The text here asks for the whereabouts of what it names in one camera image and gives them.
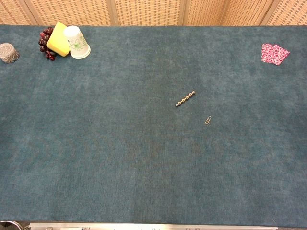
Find metal rail at table edge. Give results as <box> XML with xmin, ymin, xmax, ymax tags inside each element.
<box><xmin>29</xmin><ymin>222</ymin><xmax>279</xmax><ymax>230</ymax></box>

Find red patterned cards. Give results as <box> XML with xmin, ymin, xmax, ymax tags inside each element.
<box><xmin>260</xmin><ymin>43</ymin><xmax>290</xmax><ymax>66</ymax></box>

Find silver embossed round tin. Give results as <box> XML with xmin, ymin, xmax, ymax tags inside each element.
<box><xmin>0</xmin><ymin>43</ymin><xmax>21</xmax><ymax>64</ymax></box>

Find woven bamboo folding screen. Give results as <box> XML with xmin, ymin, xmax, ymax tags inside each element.
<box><xmin>0</xmin><ymin>0</ymin><xmax>307</xmax><ymax>26</ymax></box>

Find dark round metal object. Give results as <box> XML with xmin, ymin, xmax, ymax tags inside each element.
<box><xmin>0</xmin><ymin>220</ymin><xmax>22</xmax><ymax>230</ymax></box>

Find yellow sponge block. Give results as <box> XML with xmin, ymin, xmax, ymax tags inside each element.
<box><xmin>46</xmin><ymin>22</ymin><xmax>71</xmax><ymax>57</ymax></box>

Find white paper cup green print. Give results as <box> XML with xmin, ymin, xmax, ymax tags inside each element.
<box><xmin>63</xmin><ymin>25</ymin><xmax>92</xmax><ymax>60</ymax></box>

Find dark red grape bunch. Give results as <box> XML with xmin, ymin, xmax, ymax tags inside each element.
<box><xmin>38</xmin><ymin>26</ymin><xmax>58</xmax><ymax>61</ymax></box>

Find teal felt table mat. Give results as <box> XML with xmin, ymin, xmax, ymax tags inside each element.
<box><xmin>0</xmin><ymin>24</ymin><xmax>307</xmax><ymax>228</ymax></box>

